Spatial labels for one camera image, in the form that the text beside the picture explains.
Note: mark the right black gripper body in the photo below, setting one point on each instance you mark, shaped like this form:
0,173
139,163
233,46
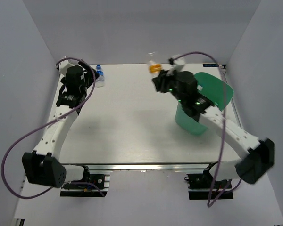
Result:
167,84

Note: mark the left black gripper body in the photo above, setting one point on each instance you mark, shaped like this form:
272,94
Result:
85,86

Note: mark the blue cap water bottle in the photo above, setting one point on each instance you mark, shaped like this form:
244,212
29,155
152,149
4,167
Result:
100,82

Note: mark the small bottle yellow cap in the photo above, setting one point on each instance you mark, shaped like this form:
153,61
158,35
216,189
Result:
154,66

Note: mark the green plastic bin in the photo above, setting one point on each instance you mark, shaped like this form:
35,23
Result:
214,92

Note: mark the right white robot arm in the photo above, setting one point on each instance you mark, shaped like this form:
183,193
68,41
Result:
256,156

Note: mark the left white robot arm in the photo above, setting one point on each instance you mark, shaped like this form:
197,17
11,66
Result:
42,166

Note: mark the right blue table sticker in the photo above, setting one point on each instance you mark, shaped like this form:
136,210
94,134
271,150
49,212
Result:
210,65

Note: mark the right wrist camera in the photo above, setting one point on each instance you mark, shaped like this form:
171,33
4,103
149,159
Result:
177,63

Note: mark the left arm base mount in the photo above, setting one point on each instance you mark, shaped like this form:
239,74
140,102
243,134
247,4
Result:
89,182

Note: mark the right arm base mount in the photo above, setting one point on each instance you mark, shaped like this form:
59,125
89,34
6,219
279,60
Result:
199,183

